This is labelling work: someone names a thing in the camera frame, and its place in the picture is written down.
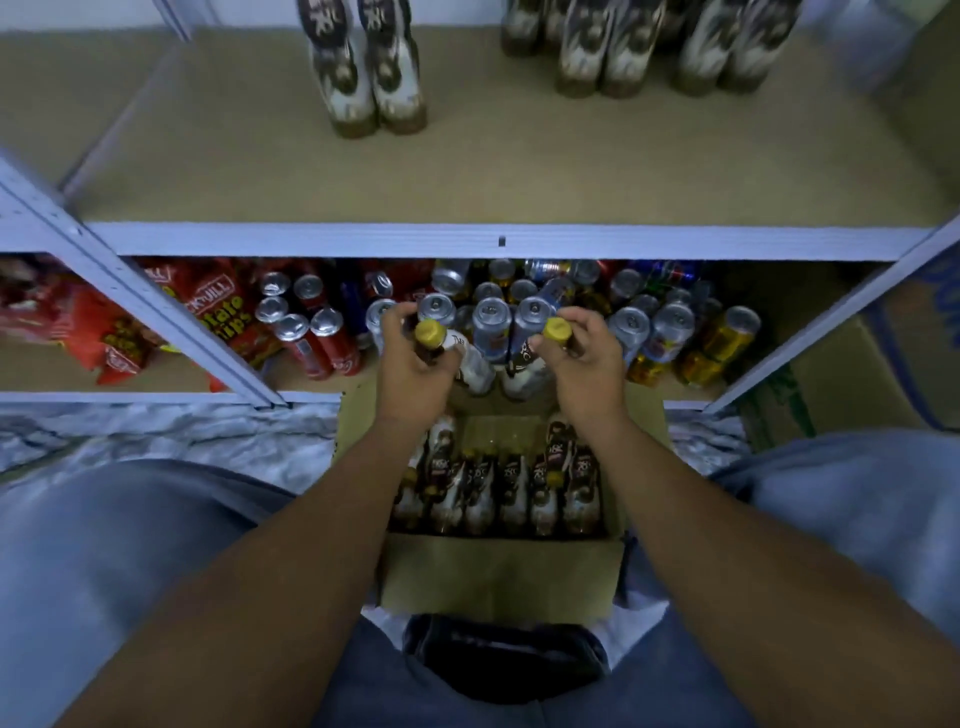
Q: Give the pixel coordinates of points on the Kopiko bottle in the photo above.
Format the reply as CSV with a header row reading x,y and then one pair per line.
x,y
473,368
525,372

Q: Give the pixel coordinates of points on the brown cardboard box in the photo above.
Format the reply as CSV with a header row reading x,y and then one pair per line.
x,y
495,578

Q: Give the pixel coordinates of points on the person's grey trousers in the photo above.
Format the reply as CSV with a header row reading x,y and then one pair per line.
x,y
120,570

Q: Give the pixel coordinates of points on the person's right hand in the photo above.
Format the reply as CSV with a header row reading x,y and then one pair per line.
x,y
588,387

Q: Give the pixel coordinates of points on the person's left hand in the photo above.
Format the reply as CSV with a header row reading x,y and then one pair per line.
x,y
413,383

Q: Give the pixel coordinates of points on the white metal shelving rack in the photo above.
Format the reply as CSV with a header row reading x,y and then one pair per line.
x,y
525,150

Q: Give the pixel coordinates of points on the person's right forearm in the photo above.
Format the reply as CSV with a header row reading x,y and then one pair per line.
x,y
780,600

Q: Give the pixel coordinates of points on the row of silver cans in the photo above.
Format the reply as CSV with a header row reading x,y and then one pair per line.
x,y
495,315

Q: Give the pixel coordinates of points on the plain brown carton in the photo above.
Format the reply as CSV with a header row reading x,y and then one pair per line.
x,y
810,390

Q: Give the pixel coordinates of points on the person's left forearm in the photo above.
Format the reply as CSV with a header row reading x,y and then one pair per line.
x,y
255,600

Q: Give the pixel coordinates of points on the black plastic stool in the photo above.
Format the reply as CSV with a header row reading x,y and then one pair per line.
x,y
503,660

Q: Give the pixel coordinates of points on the red snack packet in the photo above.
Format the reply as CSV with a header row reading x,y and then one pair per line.
x,y
75,323

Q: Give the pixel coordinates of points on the group of Kopiko coffee bottles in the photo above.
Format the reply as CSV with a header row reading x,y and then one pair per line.
x,y
368,60

